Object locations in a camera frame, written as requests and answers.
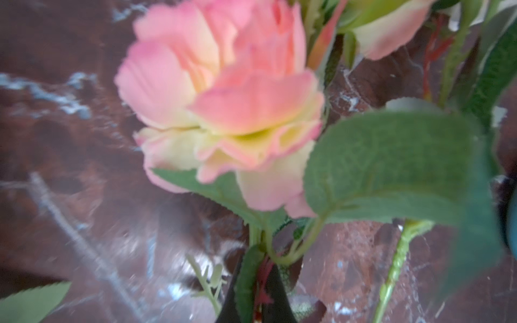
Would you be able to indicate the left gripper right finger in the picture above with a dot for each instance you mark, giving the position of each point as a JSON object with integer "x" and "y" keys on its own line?
{"x": 279, "y": 310}

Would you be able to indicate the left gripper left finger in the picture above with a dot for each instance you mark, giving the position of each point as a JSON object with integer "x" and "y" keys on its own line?
{"x": 229, "y": 313}

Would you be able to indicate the small peach rose stem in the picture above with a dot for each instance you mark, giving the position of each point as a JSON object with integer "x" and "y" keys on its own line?
{"x": 488, "y": 69}

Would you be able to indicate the small pink rose stem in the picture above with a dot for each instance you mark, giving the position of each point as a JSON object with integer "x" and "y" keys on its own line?
{"x": 231, "y": 95}

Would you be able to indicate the red carnation stem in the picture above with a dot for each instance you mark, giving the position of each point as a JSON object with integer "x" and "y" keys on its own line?
{"x": 33, "y": 305}

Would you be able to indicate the teal ceramic vase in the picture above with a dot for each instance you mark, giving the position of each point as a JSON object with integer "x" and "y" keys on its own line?
{"x": 511, "y": 224}

